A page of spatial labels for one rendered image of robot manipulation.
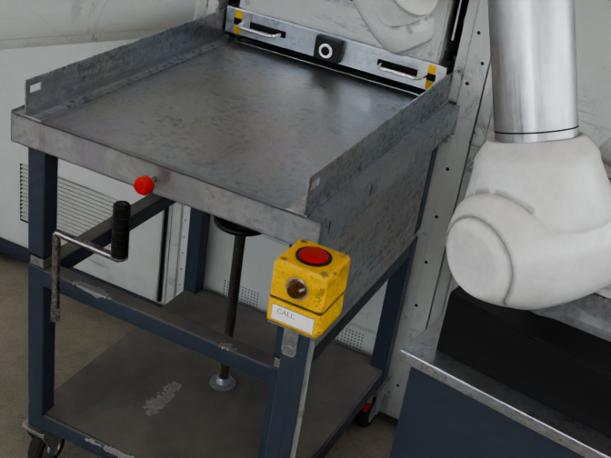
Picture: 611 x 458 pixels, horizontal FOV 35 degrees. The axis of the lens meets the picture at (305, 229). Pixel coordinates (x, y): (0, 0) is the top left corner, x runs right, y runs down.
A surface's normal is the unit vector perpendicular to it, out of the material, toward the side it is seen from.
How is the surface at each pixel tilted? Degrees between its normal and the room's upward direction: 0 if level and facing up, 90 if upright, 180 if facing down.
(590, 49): 90
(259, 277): 90
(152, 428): 0
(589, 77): 90
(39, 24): 90
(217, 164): 0
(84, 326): 0
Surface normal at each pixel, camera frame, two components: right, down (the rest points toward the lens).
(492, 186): -0.80, -0.04
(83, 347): 0.14, -0.87
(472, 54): -0.44, 0.37
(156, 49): 0.89, 0.32
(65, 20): 0.59, 0.45
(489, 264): -0.83, 0.29
